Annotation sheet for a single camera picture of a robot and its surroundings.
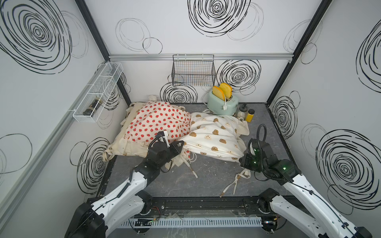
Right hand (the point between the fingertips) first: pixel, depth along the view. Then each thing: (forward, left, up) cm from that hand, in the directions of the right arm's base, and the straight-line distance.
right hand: (239, 160), depth 75 cm
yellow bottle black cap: (+36, -15, -6) cm, 39 cm away
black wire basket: (+96, +27, -9) cm, 100 cm away
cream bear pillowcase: (+14, +11, 0) cm, 18 cm away
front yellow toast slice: (+46, +8, +6) cm, 47 cm away
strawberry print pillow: (+22, +53, +6) cm, 57 cm away
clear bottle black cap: (+40, -10, -6) cm, 42 cm away
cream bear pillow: (+8, +66, -2) cm, 66 cm away
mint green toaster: (+41, +7, -3) cm, 42 cm away
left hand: (+8, +29, +5) cm, 30 cm away
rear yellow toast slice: (+47, +2, +7) cm, 48 cm away
